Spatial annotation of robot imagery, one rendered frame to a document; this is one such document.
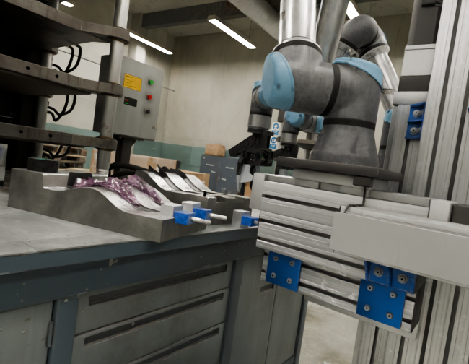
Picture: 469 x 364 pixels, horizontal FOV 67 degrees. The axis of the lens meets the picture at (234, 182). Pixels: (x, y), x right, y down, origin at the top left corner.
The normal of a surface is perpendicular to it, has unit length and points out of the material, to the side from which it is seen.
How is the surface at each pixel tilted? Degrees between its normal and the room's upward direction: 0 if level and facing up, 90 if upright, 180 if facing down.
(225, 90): 90
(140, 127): 90
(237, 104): 90
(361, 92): 90
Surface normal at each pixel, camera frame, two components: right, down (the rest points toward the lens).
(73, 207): -0.34, 0.00
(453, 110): -0.59, -0.04
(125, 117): 0.79, 0.14
